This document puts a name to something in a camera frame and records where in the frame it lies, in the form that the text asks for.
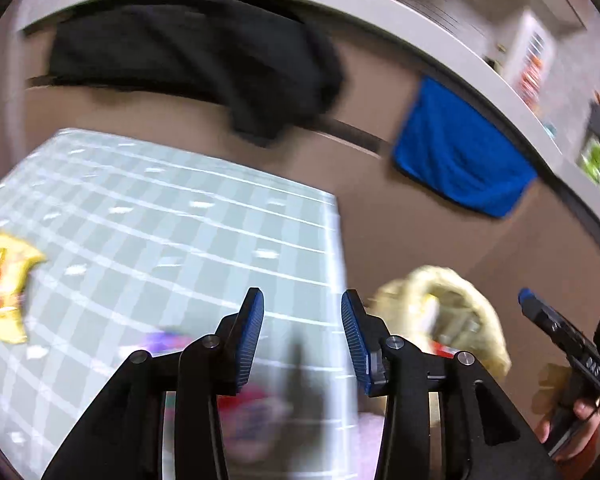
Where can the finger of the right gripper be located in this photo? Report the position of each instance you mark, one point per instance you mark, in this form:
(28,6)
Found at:
(580,352)

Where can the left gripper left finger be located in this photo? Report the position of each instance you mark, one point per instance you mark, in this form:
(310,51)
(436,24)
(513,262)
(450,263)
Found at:
(119,436)

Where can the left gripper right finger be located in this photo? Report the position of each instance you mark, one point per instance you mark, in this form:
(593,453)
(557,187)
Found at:
(483,434)

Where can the purple wrapper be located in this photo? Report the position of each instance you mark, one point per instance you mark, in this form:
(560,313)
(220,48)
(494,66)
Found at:
(164,342)

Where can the yellow snack wrapper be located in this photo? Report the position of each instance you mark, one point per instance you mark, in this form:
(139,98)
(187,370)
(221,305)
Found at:
(17,258)

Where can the white pink candy wrapper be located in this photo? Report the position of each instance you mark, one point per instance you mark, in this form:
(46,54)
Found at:
(251,423)

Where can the trash bin with yellow bag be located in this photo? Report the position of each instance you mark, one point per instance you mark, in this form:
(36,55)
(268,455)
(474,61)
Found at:
(434,308)

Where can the green plastic bag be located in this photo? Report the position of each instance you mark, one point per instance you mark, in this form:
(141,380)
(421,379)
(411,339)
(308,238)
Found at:
(589,160)

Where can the green grid tablecloth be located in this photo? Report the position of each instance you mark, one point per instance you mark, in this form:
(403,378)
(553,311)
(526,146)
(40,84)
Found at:
(143,241)

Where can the blue towel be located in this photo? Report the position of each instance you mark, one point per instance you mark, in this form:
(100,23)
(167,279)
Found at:
(446,145)

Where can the black jacket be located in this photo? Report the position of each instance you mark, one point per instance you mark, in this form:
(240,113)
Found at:
(267,65)

